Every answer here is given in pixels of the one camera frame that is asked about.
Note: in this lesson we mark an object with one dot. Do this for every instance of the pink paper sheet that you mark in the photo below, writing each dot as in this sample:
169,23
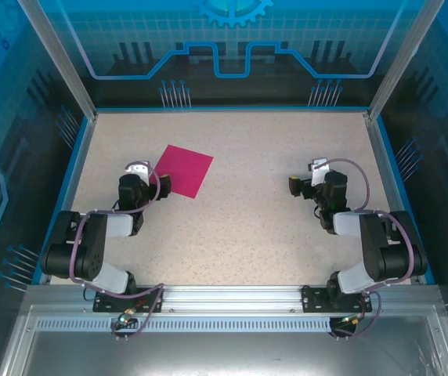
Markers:
185,168

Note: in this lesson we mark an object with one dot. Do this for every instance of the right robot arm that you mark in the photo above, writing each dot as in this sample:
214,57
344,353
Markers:
376,250

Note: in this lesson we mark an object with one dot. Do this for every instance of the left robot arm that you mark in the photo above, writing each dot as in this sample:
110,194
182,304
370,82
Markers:
92,243

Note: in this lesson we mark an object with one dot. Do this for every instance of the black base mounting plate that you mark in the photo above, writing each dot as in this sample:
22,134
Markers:
102,303
312,299

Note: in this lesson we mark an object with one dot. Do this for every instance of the metal tray panel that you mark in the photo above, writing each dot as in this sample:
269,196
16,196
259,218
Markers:
224,356

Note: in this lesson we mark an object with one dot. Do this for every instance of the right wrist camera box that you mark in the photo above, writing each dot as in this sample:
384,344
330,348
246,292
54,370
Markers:
318,176

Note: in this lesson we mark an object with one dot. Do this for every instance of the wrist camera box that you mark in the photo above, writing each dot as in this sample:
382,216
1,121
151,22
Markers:
318,176
139,170

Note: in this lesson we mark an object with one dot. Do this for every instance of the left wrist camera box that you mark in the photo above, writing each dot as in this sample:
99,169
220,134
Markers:
139,170

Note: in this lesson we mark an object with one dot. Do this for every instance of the blue-edged aluminium side rail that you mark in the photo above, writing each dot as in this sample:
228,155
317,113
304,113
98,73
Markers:
80,156
381,156

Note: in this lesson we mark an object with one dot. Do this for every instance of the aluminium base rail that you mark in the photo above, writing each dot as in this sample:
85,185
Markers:
228,297

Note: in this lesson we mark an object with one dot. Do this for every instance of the aluminium frame post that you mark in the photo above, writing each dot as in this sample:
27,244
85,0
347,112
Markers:
404,58
57,58

